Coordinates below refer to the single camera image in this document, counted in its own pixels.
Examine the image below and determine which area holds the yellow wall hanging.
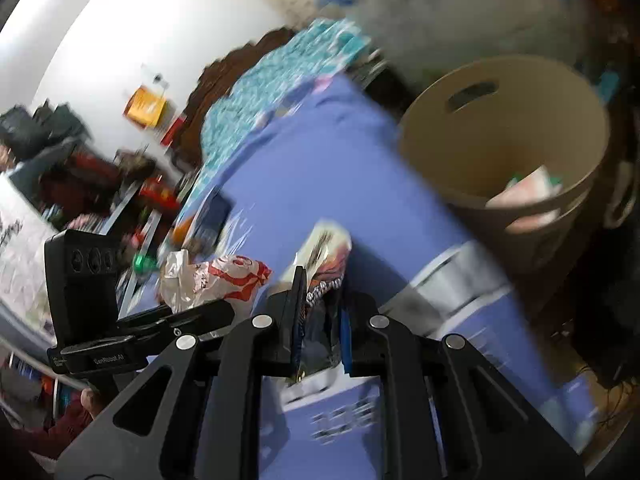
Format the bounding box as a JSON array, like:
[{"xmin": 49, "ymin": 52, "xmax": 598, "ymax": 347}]
[{"xmin": 122, "ymin": 84, "xmax": 167, "ymax": 129}]

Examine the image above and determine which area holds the beige round trash bin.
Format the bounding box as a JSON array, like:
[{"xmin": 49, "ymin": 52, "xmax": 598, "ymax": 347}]
[{"xmin": 399, "ymin": 55, "xmax": 610, "ymax": 273}]

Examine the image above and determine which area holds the white tissue pack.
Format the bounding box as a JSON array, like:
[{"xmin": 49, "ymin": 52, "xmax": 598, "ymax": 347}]
[{"xmin": 486, "ymin": 166, "xmax": 563, "ymax": 233}]

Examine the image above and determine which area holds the carved wooden headboard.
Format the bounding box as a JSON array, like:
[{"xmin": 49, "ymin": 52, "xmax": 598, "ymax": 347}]
[{"xmin": 170, "ymin": 27, "xmax": 297, "ymax": 170}]

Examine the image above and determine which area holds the teal patterned blanket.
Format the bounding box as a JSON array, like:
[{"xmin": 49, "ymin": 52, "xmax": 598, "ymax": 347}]
[{"xmin": 179, "ymin": 18, "xmax": 372, "ymax": 219}]

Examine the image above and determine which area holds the red white plastic bag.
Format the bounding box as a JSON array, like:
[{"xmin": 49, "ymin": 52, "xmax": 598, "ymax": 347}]
[{"xmin": 158, "ymin": 249, "xmax": 272, "ymax": 320}]

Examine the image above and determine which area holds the clear bin blue lid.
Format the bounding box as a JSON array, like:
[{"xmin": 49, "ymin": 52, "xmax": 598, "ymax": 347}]
[{"xmin": 318, "ymin": 0, "xmax": 589, "ymax": 90}]

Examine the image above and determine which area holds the dark blue milk carton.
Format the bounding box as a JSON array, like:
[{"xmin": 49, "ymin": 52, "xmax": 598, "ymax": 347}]
[{"xmin": 190, "ymin": 188, "xmax": 233, "ymax": 252}]

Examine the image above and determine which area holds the purple patterned bedsheet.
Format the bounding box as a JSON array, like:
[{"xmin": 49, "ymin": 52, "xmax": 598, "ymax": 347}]
[{"xmin": 114, "ymin": 72, "xmax": 601, "ymax": 480}]

